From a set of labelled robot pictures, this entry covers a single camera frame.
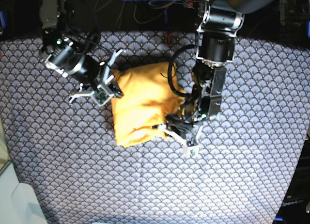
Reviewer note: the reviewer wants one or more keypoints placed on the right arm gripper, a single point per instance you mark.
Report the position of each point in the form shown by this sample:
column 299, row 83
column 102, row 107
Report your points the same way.
column 96, row 79

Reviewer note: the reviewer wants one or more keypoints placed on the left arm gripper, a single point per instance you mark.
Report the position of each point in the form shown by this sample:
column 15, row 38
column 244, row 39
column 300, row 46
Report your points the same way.
column 201, row 105

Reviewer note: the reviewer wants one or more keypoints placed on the yellow T-shirt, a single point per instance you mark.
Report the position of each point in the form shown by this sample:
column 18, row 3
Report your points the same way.
column 147, row 99

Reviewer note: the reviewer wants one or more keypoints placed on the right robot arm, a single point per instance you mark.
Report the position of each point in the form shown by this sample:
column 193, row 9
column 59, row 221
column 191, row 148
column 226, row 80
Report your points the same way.
column 55, row 16

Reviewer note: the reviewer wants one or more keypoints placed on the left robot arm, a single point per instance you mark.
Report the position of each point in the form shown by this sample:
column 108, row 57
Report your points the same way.
column 217, row 26

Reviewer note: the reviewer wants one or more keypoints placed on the blue fan-pattern tablecloth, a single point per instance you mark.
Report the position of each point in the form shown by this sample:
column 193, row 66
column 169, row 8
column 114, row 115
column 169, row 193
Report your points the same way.
column 68, row 154

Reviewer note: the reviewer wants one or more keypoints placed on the red black table clamp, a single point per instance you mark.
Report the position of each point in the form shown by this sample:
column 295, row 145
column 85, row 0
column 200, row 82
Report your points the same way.
column 168, row 38

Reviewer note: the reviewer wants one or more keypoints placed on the black OpenArm case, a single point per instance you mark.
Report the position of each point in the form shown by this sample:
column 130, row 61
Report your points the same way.
column 295, row 208

